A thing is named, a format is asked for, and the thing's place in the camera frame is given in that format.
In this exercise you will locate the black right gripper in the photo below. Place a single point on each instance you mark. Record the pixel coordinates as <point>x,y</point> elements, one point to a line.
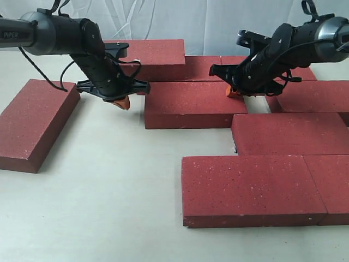
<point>249,78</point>

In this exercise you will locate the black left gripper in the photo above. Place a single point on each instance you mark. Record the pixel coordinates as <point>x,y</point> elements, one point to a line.
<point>106,80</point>

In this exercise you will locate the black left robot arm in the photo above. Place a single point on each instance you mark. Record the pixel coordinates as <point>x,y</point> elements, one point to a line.
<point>42,33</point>

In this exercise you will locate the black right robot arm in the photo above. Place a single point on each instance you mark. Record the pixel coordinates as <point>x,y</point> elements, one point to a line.
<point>323,41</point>

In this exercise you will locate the right second row brick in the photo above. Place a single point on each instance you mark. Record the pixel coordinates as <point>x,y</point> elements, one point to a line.
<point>312,96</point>

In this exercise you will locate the middle row red brick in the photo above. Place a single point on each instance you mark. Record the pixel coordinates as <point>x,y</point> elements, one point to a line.
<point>290,134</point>

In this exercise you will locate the white backdrop curtain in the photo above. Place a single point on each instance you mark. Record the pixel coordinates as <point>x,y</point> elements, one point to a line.
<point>207,27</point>

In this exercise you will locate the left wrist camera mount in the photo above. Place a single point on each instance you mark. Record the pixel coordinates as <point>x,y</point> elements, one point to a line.
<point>117,49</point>

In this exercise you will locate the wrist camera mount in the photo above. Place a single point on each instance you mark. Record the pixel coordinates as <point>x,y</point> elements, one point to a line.
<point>117,49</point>
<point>253,41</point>

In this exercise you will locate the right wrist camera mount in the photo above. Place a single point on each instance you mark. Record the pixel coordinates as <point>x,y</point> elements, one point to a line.
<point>253,41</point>

